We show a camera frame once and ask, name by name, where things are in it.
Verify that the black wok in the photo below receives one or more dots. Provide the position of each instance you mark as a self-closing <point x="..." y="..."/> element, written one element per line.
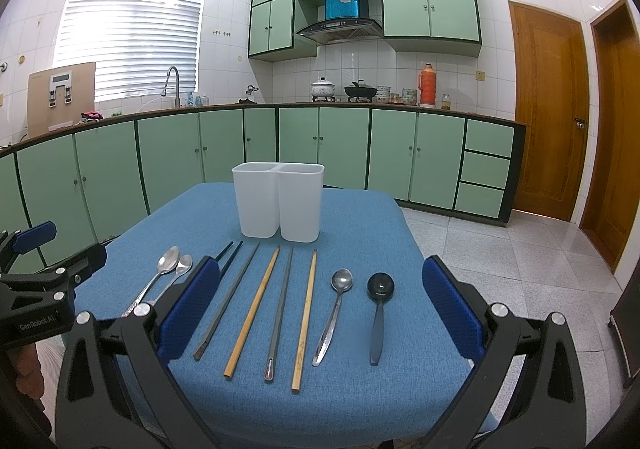
<point x="359" y="91"/>

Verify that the black chopstick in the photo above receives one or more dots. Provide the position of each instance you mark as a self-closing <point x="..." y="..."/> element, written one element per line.
<point x="229" y="261"/>
<point x="223" y="251"/>

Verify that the steel teaspoon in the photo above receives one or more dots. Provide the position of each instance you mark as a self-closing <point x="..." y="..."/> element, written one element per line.
<point x="341" y="282"/>

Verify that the window with white blinds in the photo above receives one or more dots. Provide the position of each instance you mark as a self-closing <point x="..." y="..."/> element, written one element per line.
<point x="136" y="45"/>

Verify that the large steel spoon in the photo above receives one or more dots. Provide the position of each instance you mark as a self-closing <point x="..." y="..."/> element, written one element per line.
<point x="167" y="263"/>

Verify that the black range hood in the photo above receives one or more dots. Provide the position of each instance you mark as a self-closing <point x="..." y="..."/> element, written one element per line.
<point x="337" y="30"/>

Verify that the dark grey chopstick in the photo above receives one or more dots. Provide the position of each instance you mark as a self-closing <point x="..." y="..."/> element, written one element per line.
<point x="200" y="351"/>

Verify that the wooden door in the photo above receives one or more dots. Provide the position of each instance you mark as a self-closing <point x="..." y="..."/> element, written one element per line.
<point x="552" y="101"/>
<point x="613" y="196"/>

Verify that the person's left hand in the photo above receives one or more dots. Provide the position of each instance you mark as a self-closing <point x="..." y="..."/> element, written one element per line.
<point x="29" y="379"/>

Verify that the green lower kitchen cabinets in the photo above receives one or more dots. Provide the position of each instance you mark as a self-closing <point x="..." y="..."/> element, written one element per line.
<point x="97" y="180"/>

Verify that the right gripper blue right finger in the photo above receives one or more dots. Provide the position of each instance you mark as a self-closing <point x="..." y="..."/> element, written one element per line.
<point x="547" y="408"/>

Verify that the white two-compartment utensil holder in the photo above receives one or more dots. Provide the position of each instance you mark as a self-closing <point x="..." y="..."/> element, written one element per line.
<point x="279" y="197"/>

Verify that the light wooden chopstick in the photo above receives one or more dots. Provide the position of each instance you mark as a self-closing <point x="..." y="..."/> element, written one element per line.
<point x="250" y="316"/>
<point x="304" y="325"/>

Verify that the red cloth on counter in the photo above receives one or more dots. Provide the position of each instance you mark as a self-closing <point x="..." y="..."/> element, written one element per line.
<point x="92" y="116"/>

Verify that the orange thermos flask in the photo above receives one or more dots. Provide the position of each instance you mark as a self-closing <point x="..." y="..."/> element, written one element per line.
<point x="427" y="85"/>

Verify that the glass jar on counter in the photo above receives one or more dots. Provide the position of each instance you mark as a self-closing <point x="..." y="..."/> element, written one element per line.
<point x="446" y="102"/>

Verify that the blue box above hood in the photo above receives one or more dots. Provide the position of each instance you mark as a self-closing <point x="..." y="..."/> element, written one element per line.
<point x="340" y="9"/>

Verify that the blue tablecloth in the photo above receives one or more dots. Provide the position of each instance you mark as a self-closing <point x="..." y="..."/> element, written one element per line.
<point x="331" y="344"/>

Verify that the small steel spoon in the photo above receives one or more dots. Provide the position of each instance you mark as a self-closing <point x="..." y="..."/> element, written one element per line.
<point x="185" y="264"/>

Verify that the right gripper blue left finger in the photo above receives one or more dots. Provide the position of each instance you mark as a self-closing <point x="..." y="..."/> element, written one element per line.
<point x="93" y="407"/>

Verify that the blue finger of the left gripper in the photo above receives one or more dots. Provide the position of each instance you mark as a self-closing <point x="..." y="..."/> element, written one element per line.
<point x="82" y="264"/>
<point x="17" y="243"/>

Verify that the wooden door right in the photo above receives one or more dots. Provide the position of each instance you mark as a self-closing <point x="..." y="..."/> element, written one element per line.
<point x="613" y="196"/>

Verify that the white enamel pot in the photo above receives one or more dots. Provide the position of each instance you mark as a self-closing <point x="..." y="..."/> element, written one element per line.
<point x="322" y="90"/>

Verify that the wooden door left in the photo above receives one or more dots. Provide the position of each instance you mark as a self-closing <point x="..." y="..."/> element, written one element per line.
<point x="552" y="101"/>

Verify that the small kettle on counter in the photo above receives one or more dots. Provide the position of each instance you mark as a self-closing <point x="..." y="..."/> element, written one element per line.
<point x="249" y="94"/>

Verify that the black plastic spoon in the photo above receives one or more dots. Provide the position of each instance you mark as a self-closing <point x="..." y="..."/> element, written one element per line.
<point x="381" y="287"/>

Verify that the grey metal chopstick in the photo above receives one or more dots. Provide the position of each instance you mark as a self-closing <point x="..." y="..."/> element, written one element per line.
<point x="277" y="324"/>

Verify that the cardboard box with label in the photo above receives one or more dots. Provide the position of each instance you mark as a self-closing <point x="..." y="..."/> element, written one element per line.
<point x="58" y="97"/>

